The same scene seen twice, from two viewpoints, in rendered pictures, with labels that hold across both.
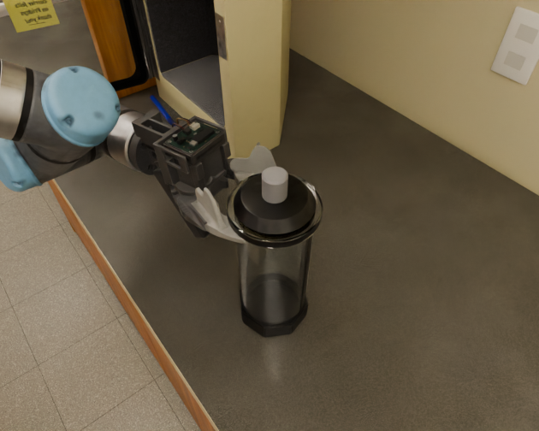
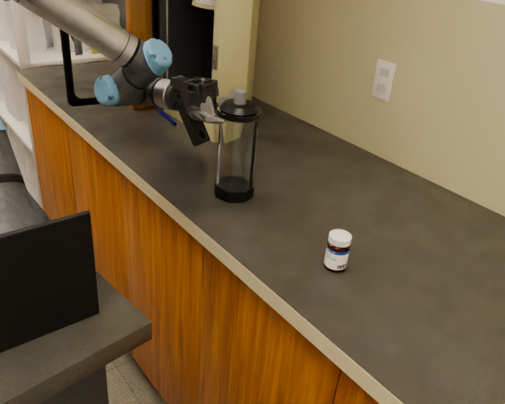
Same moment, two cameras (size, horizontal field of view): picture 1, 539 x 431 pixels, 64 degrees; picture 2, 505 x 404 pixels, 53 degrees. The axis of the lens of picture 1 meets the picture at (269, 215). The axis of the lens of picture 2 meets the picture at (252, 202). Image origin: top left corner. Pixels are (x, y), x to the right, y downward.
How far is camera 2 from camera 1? 0.79 m
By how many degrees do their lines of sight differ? 19
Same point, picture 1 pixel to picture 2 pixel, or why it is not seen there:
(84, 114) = (159, 55)
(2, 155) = (107, 82)
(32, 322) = not seen: hidden behind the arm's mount
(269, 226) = (236, 111)
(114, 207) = (136, 152)
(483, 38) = (365, 78)
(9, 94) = (132, 42)
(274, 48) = (243, 70)
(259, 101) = not seen: hidden behind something
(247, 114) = not seen: hidden behind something
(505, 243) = (376, 183)
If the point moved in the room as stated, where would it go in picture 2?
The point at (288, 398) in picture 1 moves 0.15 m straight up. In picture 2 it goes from (240, 222) to (244, 163)
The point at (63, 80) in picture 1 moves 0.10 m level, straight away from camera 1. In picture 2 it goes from (153, 42) to (140, 32)
